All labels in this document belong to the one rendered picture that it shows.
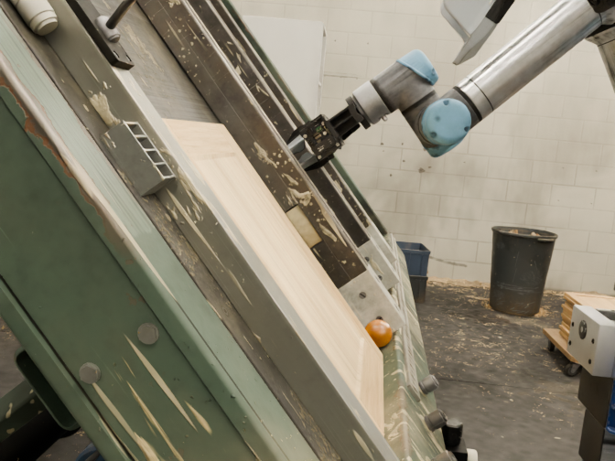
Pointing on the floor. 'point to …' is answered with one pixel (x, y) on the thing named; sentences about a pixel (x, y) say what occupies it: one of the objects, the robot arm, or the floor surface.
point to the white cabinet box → (295, 55)
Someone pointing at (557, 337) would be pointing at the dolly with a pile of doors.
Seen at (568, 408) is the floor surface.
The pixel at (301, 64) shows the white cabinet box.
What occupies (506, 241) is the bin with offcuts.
